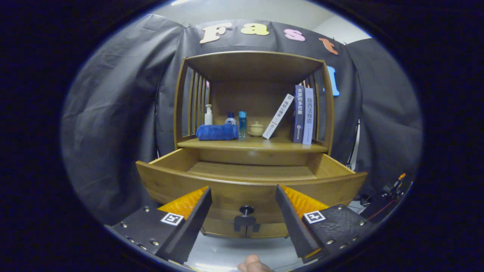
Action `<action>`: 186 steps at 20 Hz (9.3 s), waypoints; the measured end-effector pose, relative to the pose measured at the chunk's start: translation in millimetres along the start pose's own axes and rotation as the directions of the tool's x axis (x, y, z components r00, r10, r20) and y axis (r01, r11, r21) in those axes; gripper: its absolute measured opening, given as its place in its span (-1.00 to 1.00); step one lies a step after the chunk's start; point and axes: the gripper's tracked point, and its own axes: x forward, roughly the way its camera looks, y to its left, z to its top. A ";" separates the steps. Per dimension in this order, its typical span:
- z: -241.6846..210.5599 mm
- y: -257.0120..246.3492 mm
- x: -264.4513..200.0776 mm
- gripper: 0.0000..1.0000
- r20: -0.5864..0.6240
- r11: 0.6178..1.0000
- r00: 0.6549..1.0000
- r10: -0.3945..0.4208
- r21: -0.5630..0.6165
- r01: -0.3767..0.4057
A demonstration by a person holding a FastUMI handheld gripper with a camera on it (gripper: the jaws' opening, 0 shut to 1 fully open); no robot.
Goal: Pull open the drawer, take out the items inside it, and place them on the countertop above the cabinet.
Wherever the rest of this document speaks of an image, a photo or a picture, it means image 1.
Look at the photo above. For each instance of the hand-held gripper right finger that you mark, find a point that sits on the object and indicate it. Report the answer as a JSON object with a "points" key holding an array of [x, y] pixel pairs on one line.
{"points": [[292, 223]]}

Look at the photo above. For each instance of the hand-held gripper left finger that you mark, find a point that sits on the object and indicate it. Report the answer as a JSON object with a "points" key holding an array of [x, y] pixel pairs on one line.
{"points": [[194, 223]]}

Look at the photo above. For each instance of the wooden drawer with black knob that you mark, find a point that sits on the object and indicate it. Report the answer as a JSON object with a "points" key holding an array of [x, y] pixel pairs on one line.
{"points": [[242, 189]]}

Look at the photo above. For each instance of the wooden cabinet door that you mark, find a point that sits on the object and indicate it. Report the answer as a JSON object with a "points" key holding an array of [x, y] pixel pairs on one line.
{"points": [[272, 230], [219, 230]]}

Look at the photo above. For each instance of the wooden countertop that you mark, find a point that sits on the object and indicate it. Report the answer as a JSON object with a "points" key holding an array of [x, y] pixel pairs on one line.
{"points": [[264, 143]]}

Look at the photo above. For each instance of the wooden cabinet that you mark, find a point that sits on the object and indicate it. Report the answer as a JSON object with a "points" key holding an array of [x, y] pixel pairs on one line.
{"points": [[257, 68]]}

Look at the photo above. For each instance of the blue folded towel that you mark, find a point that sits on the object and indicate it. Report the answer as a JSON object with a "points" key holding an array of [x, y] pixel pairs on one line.
{"points": [[217, 132]]}

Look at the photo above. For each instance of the beige lidded teacup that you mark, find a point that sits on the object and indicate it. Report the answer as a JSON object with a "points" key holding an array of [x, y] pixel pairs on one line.
{"points": [[256, 129]]}

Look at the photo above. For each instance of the black equipment with orange clamp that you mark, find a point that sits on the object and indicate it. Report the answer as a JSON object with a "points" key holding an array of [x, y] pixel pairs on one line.
{"points": [[389, 189]]}

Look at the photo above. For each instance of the white pump bottle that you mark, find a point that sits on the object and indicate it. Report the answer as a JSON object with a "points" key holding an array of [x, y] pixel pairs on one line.
{"points": [[208, 118]]}

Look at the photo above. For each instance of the white book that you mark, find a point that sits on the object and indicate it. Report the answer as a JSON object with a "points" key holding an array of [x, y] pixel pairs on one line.
{"points": [[278, 117]]}

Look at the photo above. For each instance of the white bottle with blue cap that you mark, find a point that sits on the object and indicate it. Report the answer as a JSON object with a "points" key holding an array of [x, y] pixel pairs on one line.
{"points": [[230, 121]]}

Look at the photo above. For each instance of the clear blue bottle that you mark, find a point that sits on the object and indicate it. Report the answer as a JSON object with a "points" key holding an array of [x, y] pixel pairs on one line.
{"points": [[242, 124]]}

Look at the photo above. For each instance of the dark blue book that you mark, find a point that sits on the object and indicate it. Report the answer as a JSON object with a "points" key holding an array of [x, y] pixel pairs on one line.
{"points": [[298, 113]]}

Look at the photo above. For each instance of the pale purple book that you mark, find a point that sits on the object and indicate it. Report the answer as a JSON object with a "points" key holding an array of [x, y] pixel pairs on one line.
{"points": [[308, 113]]}

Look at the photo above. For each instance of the black backdrop cloth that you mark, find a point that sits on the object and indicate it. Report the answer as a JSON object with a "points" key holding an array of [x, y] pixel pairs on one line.
{"points": [[113, 113]]}

